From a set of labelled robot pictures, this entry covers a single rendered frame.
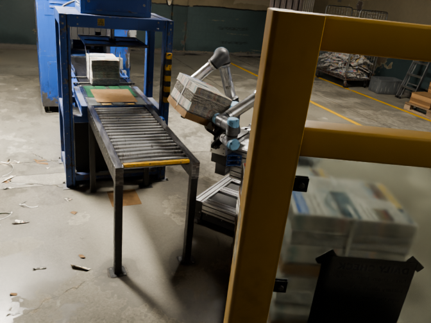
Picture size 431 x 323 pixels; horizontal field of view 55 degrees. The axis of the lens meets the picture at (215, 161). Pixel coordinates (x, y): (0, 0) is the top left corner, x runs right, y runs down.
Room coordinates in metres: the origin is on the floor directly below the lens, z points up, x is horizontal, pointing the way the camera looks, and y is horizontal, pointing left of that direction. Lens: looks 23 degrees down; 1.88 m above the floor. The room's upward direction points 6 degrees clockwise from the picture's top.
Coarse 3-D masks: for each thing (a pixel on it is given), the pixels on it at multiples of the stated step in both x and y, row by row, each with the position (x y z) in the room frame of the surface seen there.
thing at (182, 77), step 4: (180, 72) 2.94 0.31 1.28; (180, 76) 2.89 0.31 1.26; (184, 76) 2.85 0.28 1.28; (188, 76) 2.91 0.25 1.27; (180, 80) 2.87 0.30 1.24; (184, 80) 2.81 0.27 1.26; (196, 80) 2.91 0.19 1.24; (176, 84) 2.90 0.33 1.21; (180, 84) 2.85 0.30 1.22; (184, 84) 2.80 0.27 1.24; (200, 84) 2.85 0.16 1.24; (208, 84) 3.02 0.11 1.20; (176, 88) 2.87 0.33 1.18; (180, 88) 2.81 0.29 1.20; (212, 88) 2.92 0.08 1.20; (216, 88) 2.98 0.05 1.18; (172, 92) 2.91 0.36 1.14; (176, 92) 2.85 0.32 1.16; (180, 92) 2.79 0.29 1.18; (172, 96) 2.88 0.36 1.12; (176, 96) 2.83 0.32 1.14; (176, 100) 2.79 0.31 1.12
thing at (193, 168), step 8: (144, 104) 3.69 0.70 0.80; (152, 112) 3.48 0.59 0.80; (160, 120) 3.27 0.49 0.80; (168, 128) 3.10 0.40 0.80; (176, 136) 2.95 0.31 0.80; (184, 152) 2.65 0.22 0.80; (192, 160) 2.52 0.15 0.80; (184, 168) 2.62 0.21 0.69; (192, 168) 2.48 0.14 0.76; (192, 176) 2.48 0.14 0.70
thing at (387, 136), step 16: (320, 128) 0.75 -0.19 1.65; (336, 128) 0.76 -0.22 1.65; (352, 128) 0.78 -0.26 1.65; (368, 128) 0.79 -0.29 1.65; (384, 128) 0.80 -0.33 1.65; (304, 144) 0.75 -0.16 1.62; (320, 144) 0.75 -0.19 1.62; (336, 144) 0.75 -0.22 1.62; (352, 144) 0.75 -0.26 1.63; (368, 144) 0.75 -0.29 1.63; (384, 144) 0.75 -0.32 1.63; (400, 144) 0.75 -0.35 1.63; (416, 144) 0.76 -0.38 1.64; (352, 160) 0.75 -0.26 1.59; (368, 160) 0.75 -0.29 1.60; (384, 160) 0.75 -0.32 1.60; (400, 160) 0.75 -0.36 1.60; (416, 160) 0.76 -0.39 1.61
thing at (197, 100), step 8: (192, 88) 2.66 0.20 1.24; (200, 88) 2.62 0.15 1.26; (184, 96) 2.71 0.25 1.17; (192, 96) 2.61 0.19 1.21; (200, 96) 2.62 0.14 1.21; (208, 96) 2.65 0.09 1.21; (216, 96) 2.67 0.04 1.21; (224, 96) 2.74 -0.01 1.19; (184, 104) 2.67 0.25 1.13; (192, 104) 2.59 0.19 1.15; (200, 104) 2.62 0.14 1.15; (208, 104) 2.64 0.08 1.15; (216, 104) 2.67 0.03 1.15; (224, 104) 2.70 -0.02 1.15; (192, 112) 2.60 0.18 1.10; (200, 112) 2.62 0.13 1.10; (208, 112) 2.65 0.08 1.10; (216, 112) 2.67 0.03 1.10
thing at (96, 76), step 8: (88, 56) 4.38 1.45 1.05; (96, 56) 4.40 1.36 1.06; (104, 56) 4.44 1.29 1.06; (112, 56) 4.49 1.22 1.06; (88, 64) 4.45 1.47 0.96; (96, 64) 4.23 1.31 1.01; (104, 64) 4.26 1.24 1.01; (112, 64) 4.29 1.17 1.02; (88, 72) 4.46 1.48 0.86; (96, 72) 4.23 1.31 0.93; (104, 72) 4.27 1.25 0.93; (112, 72) 4.30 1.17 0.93; (96, 80) 4.23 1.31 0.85; (104, 80) 4.26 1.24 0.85; (112, 80) 4.30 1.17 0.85
